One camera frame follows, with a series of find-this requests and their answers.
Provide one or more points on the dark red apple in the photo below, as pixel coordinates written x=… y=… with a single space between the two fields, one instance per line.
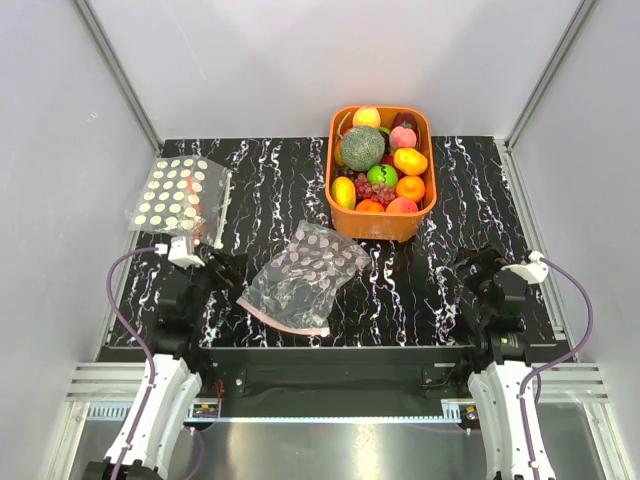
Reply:
x=406 y=120

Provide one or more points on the yellow red peach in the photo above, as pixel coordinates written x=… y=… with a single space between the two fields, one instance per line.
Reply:
x=367 y=116

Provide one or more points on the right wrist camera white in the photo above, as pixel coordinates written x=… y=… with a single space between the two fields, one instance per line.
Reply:
x=534 y=271

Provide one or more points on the netted green melon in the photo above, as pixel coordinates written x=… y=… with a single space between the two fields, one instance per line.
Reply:
x=362 y=147

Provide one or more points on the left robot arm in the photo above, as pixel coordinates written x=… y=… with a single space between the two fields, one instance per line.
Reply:
x=176 y=368

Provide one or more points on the purple grape bunch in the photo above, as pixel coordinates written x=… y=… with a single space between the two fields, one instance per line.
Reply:
x=379 y=192

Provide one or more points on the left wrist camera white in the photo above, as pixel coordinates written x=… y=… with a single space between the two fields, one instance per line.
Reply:
x=180 y=252

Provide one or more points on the yellow green mango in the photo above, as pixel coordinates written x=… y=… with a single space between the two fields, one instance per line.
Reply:
x=343 y=192

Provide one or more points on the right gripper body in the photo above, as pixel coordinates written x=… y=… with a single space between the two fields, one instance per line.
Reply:
x=489 y=260

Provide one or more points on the yellow dotted zip bag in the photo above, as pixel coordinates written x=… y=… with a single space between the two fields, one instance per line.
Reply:
x=184 y=196

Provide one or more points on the orange tangerine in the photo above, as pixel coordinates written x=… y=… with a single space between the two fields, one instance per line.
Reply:
x=411 y=187

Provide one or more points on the pink dotted zip bag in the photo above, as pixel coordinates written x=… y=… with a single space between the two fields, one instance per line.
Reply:
x=295 y=291

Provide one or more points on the orange fruit front left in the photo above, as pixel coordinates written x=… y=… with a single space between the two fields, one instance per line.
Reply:
x=370 y=206

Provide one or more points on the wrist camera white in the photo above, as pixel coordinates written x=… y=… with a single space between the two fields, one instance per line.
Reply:
x=534 y=271
x=180 y=252

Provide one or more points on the red orange peach front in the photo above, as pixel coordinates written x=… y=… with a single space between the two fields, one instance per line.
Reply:
x=402 y=205

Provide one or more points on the green striped ball fruit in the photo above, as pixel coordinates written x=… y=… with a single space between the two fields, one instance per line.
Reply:
x=383 y=174

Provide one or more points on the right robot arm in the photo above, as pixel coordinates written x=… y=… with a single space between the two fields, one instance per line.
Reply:
x=496 y=373

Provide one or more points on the pink peach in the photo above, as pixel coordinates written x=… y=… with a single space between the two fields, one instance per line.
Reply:
x=402 y=137

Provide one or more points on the orange plastic basket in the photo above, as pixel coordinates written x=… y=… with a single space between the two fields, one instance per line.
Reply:
x=381 y=226

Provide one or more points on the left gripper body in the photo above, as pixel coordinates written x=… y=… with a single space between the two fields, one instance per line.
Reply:
x=218 y=280

